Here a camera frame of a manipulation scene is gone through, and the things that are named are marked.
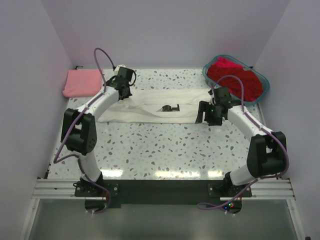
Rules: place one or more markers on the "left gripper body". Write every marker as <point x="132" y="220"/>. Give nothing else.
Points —
<point x="128" y="94"/>

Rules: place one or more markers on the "dark red t shirt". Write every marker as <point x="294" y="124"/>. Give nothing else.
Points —
<point x="252" y="86"/>

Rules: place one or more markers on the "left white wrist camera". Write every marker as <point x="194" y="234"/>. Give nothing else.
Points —
<point x="118" y="67"/>

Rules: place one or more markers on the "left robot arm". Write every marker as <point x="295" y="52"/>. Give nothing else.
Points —
<point x="79" y="131"/>

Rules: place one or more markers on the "aluminium frame rail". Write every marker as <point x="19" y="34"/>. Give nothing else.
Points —
<point x="262" y="189"/>

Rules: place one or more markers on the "bright pink t shirt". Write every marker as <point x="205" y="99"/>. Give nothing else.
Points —
<point x="224" y="63"/>

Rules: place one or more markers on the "folded pink t shirt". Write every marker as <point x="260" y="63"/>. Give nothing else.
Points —
<point x="82" y="83"/>

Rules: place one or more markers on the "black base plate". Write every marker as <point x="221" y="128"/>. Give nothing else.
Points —
<point x="111" y="193"/>

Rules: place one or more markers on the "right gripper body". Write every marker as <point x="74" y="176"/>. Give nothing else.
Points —
<point x="213" y="117"/>

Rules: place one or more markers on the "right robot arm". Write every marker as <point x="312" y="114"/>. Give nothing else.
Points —
<point x="267" y="155"/>

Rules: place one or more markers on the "white t shirt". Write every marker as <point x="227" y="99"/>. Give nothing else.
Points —
<point x="171" y="106"/>

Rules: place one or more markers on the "teal plastic basket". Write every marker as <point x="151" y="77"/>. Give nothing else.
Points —
<point x="211" y="83"/>

